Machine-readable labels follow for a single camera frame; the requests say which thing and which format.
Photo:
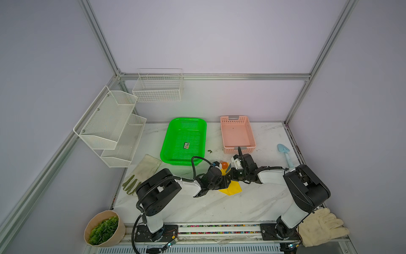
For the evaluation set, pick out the orange plastic spoon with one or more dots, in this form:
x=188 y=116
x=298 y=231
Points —
x=224 y=165

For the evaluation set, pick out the green plastic basket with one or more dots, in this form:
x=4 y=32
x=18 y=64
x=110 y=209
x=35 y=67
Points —
x=185 y=138

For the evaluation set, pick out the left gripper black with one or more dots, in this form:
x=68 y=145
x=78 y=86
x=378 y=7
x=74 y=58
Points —
x=224 y=183

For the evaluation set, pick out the white mesh two-tier shelf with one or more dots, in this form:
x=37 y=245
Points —
x=111 y=129

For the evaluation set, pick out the light blue garden trowel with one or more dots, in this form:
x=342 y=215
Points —
x=283 y=149

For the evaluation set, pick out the yellow paper napkin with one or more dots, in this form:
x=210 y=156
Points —
x=233 y=188

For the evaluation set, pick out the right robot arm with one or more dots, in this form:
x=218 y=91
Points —
x=306 y=189

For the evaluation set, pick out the cream work glove right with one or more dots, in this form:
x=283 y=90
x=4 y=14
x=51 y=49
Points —
x=320 y=227

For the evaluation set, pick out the pink plastic basket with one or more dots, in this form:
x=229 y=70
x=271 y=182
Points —
x=237 y=132

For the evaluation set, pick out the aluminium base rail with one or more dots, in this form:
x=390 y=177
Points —
x=260 y=231

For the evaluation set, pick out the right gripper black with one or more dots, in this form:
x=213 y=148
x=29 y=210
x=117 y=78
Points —
x=232 y=172

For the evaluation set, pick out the paper bag with greens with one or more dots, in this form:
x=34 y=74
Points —
x=106 y=229

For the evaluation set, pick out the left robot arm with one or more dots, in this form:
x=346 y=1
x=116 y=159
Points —
x=157 y=191

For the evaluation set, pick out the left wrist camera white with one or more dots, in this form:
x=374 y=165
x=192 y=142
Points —
x=217 y=164

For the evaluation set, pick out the white wire basket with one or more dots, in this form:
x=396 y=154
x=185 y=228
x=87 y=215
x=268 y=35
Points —
x=159 y=85

